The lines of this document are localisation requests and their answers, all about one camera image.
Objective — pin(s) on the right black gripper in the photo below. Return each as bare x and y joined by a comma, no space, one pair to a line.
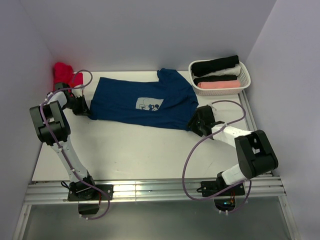
192,124

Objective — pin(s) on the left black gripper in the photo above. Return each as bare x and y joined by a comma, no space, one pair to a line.
84,110

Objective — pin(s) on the blue Mickey Mouse t-shirt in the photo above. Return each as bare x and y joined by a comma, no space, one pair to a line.
167,103

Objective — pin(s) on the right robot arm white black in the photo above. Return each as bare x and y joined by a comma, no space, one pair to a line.
255,155

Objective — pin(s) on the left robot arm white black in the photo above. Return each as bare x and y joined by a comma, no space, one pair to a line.
53,129

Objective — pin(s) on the red t-shirt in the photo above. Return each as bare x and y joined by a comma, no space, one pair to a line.
63,73

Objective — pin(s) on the lower black rolled shirt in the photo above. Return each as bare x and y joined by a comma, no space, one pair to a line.
214,78

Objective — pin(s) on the black rolled shirt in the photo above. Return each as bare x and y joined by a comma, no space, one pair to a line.
214,78
202,68

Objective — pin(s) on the pink rolled shirt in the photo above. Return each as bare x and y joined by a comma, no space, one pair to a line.
220,84

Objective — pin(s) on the white plastic basket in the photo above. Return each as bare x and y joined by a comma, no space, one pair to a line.
244,78

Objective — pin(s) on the top black rolled shirt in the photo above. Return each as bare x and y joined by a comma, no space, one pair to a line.
202,68

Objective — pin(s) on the white rolled shirt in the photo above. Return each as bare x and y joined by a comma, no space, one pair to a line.
235,71

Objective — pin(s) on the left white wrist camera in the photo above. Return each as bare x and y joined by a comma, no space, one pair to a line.
78,91

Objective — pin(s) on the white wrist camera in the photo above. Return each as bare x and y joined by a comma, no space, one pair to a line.
78,91
214,110

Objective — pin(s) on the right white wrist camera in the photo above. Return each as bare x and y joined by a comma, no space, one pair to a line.
214,110

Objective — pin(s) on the aluminium rail frame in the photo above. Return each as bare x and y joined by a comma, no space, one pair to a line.
155,174

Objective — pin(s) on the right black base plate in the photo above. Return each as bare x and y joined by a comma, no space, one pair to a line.
209,188

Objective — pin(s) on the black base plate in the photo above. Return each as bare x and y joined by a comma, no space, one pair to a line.
209,188
105,191

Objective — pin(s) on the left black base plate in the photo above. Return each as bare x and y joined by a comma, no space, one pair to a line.
105,191

